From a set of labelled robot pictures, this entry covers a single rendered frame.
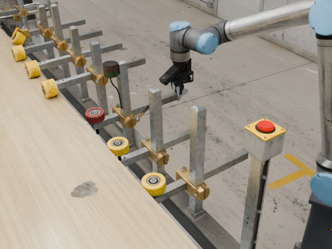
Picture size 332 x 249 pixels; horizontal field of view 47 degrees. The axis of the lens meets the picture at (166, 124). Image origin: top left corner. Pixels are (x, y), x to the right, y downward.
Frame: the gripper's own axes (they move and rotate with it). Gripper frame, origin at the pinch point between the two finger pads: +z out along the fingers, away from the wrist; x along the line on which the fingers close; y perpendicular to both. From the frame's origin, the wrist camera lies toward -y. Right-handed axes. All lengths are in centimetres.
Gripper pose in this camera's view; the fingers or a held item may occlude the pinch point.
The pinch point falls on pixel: (176, 98)
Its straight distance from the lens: 182.5
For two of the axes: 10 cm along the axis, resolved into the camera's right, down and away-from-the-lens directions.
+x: -5.5, -4.5, 7.0
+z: 0.3, 8.3, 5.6
